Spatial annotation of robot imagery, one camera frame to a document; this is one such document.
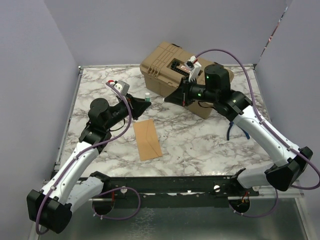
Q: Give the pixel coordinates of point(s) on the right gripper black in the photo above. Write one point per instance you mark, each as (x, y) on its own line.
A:
(180, 96)

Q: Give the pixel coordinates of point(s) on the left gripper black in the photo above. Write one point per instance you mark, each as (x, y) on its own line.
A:
(137, 106)

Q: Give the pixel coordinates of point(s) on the green white glue stick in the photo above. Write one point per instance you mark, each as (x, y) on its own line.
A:
(147, 97)

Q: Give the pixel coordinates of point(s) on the brown paper envelope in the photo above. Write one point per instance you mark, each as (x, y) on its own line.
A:
(147, 140)

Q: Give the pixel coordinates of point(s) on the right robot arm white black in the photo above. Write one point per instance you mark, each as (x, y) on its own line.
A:
(289, 160)

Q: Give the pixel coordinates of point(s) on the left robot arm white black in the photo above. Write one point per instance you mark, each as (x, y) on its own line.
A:
(52, 207)

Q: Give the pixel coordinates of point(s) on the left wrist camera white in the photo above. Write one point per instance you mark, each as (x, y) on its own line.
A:
(121, 86)

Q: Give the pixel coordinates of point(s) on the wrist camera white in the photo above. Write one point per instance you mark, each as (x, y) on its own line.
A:
(121, 86)
(194, 66)

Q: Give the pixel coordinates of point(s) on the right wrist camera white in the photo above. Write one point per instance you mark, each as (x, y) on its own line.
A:
(194, 66)

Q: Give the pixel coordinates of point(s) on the black mounting base rail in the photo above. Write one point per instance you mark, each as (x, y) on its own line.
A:
(169, 192)

